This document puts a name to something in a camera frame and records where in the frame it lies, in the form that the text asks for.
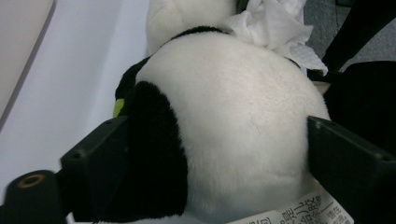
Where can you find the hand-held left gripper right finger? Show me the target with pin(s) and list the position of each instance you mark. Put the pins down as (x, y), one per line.
(358, 168)

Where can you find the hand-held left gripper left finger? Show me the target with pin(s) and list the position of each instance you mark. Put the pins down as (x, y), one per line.
(96, 168)

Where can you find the panda plush toy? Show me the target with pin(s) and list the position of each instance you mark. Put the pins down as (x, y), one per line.
(243, 118)

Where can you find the white storage box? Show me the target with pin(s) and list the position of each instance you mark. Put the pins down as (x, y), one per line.
(18, 46)

